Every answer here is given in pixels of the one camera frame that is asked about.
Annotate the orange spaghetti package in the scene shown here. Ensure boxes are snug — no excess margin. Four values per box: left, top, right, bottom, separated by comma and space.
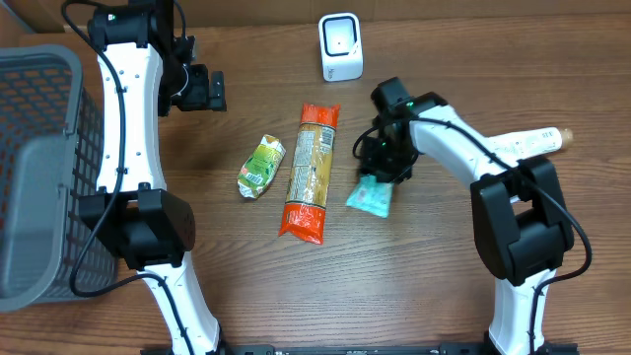
279, 104, 340, 245

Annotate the white cream tube gold cap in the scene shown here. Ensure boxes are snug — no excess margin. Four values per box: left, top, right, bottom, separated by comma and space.
488, 127, 574, 160

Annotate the teal wet wipes pack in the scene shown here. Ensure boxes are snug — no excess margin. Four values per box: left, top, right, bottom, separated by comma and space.
346, 175, 393, 218

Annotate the green tea packet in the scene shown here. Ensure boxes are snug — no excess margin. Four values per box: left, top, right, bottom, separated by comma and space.
237, 134, 286, 199

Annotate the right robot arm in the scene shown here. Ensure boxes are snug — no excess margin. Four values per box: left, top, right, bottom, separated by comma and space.
353, 77, 579, 354

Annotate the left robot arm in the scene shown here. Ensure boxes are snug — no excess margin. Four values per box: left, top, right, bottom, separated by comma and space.
69, 1, 231, 354

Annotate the white barcode scanner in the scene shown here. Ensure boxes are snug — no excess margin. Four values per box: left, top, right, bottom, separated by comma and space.
318, 12, 364, 82

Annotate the grey plastic shopping basket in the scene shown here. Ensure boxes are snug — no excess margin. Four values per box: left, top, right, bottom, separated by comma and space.
1, 44, 104, 313

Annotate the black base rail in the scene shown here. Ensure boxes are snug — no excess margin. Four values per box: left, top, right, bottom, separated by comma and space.
139, 342, 580, 355

